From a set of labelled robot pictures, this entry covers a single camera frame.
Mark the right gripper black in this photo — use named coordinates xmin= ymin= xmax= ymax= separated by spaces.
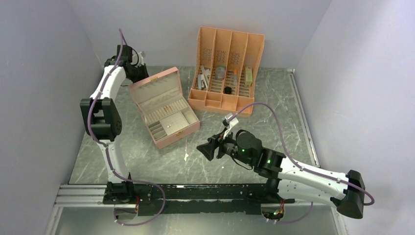
xmin=197 ymin=127 xmax=254 ymax=166

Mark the pink jewelry box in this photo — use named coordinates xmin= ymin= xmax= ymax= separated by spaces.
xmin=128 ymin=67 xmax=201 ymax=149

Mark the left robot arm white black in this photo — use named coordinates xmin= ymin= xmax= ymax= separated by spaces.
xmin=80 ymin=44 xmax=148 ymax=204

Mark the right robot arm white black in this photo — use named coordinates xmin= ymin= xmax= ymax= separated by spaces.
xmin=196 ymin=130 xmax=365 ymax=219

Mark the black round cap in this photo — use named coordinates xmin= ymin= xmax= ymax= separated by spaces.
xmin=223 ymin=86 xmax=232 ymax=94

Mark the grey stapler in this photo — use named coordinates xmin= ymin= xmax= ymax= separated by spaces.
xmin=195 ymin=65 xmax=210 ymax=91

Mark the clear tape roll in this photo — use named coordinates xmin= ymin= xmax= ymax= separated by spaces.
xmin=214 ymin=66 xmax=226 ymax=81

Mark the green rectangular box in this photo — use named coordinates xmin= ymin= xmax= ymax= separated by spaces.
xmin=245 ymin=66 xmax=253 ymax=87

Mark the orange capped tube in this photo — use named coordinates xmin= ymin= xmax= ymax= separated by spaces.
xmin=233 ymin=69 xmax=238 ymax=86

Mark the orange desk file organizer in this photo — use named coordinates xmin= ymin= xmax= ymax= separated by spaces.
xmin=188 ymin=26 xmax=265 ymax=114

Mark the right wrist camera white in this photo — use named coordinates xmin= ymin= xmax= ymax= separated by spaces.
xmin=222 ymin=113 xmax=239 ymax=138

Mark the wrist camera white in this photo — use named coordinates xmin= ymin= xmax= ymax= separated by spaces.
xmin=222 ymin=113 xmax=239 ymax=138
xmin=132 ymin=51 xmax=146 ymax=67

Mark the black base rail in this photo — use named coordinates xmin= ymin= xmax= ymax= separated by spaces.
xmin=102 ymin=180 xmax=294 ymax=216

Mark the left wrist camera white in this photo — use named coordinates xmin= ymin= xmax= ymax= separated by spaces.
xmin=132 ymin=51 xmax=146 ymax=67

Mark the aluminium frame rail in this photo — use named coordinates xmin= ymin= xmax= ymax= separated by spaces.
xmin=54 ymin=185 xmax=106 ymax=208

